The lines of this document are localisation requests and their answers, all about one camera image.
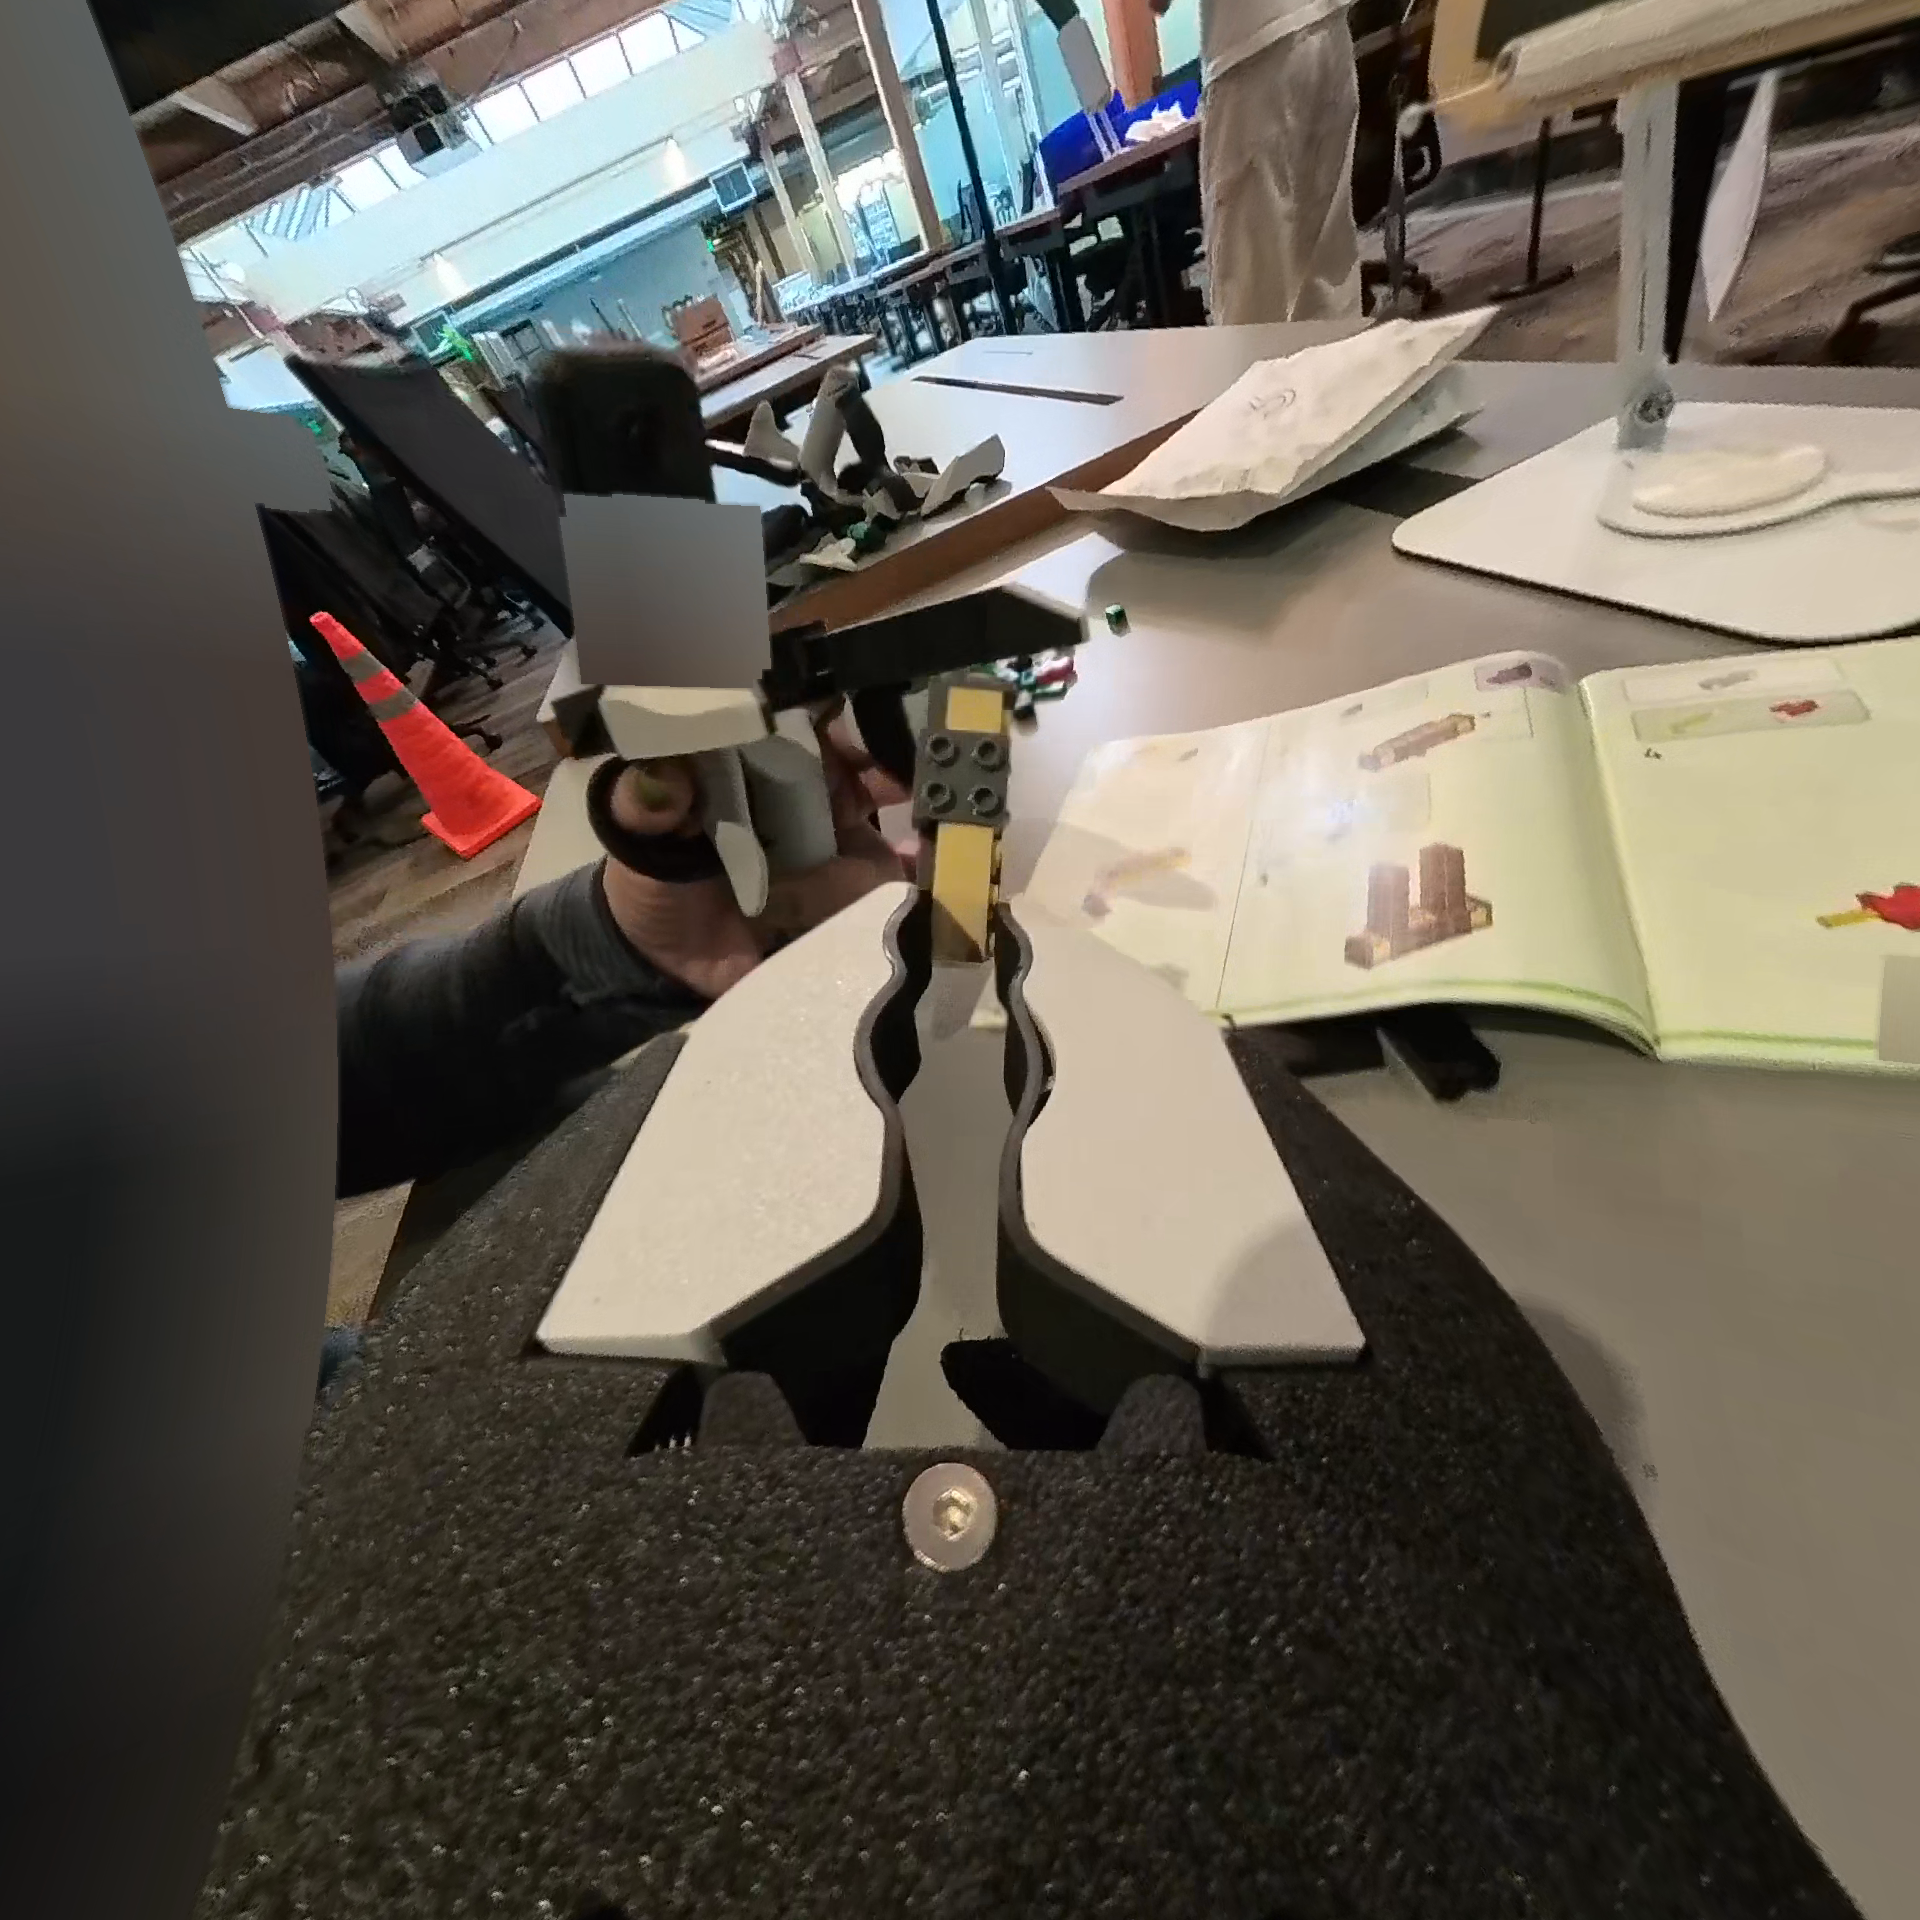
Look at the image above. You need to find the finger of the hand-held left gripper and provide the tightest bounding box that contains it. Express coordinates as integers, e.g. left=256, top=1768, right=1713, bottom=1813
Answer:
left=829, top=585, right=1090, bottom=696
left=856, top=679, right=924, bottom=798

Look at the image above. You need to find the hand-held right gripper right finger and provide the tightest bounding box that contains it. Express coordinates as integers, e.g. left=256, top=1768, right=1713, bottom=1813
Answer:
left=994, top=901, right=1370, bottom=1373

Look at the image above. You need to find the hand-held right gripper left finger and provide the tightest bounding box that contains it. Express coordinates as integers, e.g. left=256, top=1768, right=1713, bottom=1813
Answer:
left=535, top=881, right=924, bottom=1367

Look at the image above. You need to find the dark grey brick yellow tile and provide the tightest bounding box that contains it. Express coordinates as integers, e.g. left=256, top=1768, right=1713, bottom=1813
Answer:
left=909, top=673, right=1018, bottom=829

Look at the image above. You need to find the person's left forearm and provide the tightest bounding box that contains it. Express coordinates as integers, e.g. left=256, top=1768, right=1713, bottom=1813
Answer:
left=337, top=862, right=707, bottom=1202

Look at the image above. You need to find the neighbouring desk wooden edge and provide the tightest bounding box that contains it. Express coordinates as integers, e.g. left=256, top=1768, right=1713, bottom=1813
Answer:
left=751, top=322, right=1383, bottom=632

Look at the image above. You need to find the grey desk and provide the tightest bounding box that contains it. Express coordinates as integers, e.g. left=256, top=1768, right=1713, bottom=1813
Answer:
left=368, top=305, right=1920, bottom=1920

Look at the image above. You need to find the person's left hand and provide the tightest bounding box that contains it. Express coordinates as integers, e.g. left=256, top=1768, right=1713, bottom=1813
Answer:
left=597, top=730, right=922, bottom=1002

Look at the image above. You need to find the heap of small coloured bricks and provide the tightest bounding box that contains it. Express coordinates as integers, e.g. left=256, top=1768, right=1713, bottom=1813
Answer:
left=976, top=597, right=1133, bottom=728

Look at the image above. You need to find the black partition panel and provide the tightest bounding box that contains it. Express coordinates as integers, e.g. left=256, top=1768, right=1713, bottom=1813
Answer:
left=287, top=354, right=572, bottom=617

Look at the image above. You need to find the pile of white black parts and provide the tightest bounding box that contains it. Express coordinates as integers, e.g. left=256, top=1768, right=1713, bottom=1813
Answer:
left=744, top=368, right=1010, bottom=575

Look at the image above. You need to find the black long brick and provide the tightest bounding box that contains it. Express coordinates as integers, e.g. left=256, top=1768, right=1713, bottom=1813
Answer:
left=1377, top=1000, right=1504, bottom=1103

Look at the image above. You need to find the white paper bag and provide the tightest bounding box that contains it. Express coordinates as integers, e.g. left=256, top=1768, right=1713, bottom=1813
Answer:
left=1047, top=305, right=1504, bottom=534

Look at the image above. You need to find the orange plastic cone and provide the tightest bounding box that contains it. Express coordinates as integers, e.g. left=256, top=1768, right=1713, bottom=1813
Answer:
left=307, top=609, right=545, bottom=862

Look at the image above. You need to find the row of dark tables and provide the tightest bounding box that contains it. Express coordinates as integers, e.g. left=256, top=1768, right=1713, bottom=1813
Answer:
left=697, top=111, right=1216, bottom=435

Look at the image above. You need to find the open instruction booklet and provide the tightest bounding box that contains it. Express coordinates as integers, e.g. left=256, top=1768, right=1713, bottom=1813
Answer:
left=976, top=638, right=1920, bottom=1070

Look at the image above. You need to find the dark panel yellow frame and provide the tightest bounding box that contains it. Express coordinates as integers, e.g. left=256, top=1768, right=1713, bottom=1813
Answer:
left=1425, top=0, right=1613, bottom=106

